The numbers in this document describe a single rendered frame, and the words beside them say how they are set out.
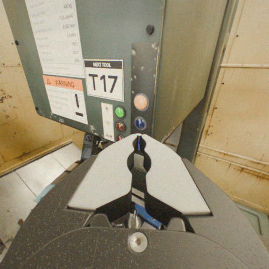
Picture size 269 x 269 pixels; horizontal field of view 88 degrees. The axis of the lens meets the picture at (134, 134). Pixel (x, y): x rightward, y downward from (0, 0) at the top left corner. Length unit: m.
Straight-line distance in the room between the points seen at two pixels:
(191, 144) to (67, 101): 0.82
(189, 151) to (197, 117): 0.25
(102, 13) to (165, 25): 0.11
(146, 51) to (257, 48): 1.06
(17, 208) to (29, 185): 0.19
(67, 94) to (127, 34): 0.21
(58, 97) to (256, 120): 1.23
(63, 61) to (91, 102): 0.11
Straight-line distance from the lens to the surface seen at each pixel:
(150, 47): 0.24
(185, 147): 1.04
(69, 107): 0.41
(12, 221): 1.49
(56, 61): 0.41
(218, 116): 1.30
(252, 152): 1.41
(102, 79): 0.30
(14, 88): 1.51
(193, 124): 0.96
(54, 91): 0.45
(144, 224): 0.61
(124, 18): 0.27
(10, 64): 1.50
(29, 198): 1.54
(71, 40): 0.36
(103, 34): 0.30
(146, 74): 0.24
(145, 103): 0.24
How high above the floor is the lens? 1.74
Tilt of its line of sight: 27 degrees down
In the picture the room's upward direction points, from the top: 1 degrees clockwise
